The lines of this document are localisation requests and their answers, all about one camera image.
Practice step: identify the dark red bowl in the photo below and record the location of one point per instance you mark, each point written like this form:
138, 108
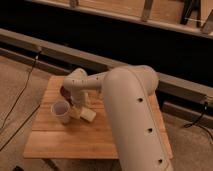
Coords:
65, 93

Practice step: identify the white ceramic cup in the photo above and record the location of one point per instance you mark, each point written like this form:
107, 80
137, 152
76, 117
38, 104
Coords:
60, 110

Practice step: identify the wooden table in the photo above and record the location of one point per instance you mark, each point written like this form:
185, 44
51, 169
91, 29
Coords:
49, 139

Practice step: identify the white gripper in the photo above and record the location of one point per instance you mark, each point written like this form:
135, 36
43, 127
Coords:
79, 98

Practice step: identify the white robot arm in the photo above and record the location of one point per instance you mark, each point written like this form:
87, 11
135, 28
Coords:
126, 92

